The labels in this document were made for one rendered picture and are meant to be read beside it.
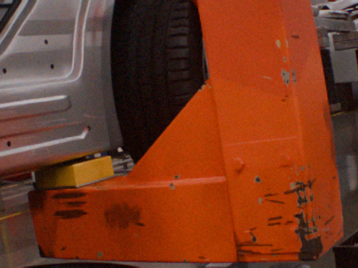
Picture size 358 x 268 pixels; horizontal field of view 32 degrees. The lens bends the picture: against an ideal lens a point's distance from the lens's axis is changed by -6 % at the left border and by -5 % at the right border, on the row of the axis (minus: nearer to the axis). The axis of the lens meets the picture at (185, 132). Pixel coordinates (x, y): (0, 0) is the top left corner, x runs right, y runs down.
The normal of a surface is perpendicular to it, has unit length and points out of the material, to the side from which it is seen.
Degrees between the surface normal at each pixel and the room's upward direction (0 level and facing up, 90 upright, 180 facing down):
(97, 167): 90
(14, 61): 90
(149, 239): 90
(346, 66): 107
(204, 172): 90
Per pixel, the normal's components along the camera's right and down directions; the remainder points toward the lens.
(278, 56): -0.53, 0.13
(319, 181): 0.84, -0.11
